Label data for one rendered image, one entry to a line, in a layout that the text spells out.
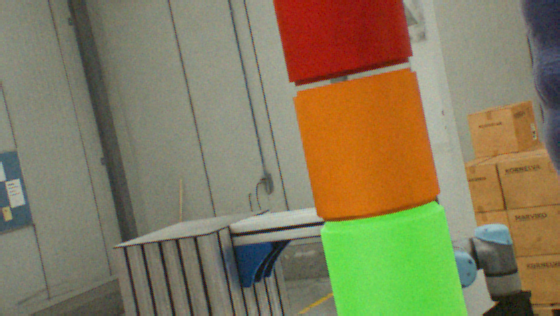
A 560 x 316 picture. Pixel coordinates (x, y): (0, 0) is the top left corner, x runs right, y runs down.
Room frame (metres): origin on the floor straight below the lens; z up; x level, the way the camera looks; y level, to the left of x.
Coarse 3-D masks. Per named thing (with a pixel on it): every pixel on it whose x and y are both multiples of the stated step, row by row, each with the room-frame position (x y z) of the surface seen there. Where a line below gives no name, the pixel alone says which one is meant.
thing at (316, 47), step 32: (288, 0) 0.41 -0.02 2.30; (320, 0) 0.40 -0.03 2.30; (352, 0) 0.40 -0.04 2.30; (384, 0) 0.41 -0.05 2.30; (288, 32) 0.41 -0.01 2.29; (320, 32) 0.40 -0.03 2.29; (352, 32) 0.40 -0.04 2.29; (384, 32) 0.41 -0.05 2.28; (288, 64) 0.42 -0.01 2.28; (320, 64) 0.40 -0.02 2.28; (352, 64) 0.40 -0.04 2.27; (384, 64) 0.41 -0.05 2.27
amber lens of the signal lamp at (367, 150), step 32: (320, 96) 0.41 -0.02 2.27; (352, 96) 0.40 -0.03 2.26; (384, 96) 0.40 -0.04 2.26; (416, 96) 0.41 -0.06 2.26; (320, 128) 0.41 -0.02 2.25; (352, 128) 0.40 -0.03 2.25; (384, 128) 0.40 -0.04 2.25; (416, 128) 0.41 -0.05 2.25; (320, 160) 0.41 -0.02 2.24; (352, 160) 0.40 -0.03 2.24; (384, 160) 0.40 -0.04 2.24; (416, 160) 0.41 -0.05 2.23; (320, 192) 0.41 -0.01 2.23; (352, 192) 0.40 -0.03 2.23; (384, 192) 0.40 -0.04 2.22; (416, 192) 0.41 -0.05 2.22
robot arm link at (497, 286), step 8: (488, 280) 2.46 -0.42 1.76; (496, 280) 2.44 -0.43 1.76; (504, 280) 2.44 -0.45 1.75; (512, 280) 2.44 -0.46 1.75; (520, 280) 2.46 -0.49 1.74; (488, 288) 2.47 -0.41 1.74; (496, 288) 2.44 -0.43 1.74; (504, 288) 2.44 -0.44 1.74; (512, 288) 2.44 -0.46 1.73; (520, 288) 2.45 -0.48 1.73
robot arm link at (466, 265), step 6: (456, 252) 2.33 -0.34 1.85; (462, 252) 2.34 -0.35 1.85; (456, 258) 2.30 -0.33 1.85; (462, 258) 2.30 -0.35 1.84; (468, 258) 2.31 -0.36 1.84; (462, 264) 2.30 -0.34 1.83; (468, 264) 2.30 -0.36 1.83; (474, 264) 2.31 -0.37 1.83; (462, 270) 2.30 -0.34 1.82; (468, 270) 2.30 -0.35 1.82; (474, 270) 2.30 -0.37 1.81; (462, 276) 2.30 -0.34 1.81; (468, 276) 2.30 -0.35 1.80; (474, 276) 2.30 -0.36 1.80; (462, 282) 2.30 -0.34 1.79; (468, 282) 2.30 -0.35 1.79; (462, 288) 2.31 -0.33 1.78
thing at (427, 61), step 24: (432, 0) 5.21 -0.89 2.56; (432, 24) 5.17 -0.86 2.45; (432, 48) 5.13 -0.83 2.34; (432, 72) 5.12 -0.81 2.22; (432, 96) 5.13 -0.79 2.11; (432, 120) 5.15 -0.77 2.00; (432, 144) 5.16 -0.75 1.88; (456, 144) 5.17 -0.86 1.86; (456, 168) 5.13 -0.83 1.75; (456, 192) 5.12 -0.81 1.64; (456, 216) 5.14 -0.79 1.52; (480, 288) 5.12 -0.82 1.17; (480, 312) 5.13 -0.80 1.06
